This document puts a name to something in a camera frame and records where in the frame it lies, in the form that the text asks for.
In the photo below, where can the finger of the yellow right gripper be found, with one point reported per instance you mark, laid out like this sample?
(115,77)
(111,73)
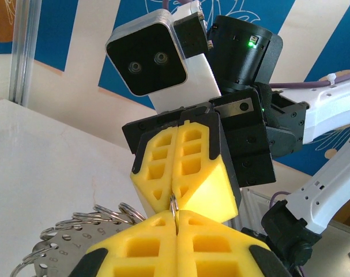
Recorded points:
(209,184)
(146,179)

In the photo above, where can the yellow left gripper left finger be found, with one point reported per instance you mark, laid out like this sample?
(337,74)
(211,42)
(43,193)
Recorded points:
(140,254)

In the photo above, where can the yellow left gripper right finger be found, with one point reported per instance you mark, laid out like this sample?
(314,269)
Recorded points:
(215,251)

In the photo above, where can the steel split keyring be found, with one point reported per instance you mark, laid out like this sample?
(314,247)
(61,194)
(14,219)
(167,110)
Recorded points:
(174,203)
(101,208)
(81,216)
(62,223)
(125,205)

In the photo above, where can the transparent plastic bag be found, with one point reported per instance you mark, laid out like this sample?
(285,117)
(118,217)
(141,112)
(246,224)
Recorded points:
(76,248)

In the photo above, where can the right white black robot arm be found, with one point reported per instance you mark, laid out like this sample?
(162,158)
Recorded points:
(330,109)

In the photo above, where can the aluminium side rail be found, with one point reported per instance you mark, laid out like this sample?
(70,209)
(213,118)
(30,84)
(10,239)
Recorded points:
(255,205)

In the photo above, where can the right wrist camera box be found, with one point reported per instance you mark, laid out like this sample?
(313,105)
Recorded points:
(146,63)

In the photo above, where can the aluminium frame post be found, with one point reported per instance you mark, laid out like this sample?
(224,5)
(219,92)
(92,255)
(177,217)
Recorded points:
(24,52)

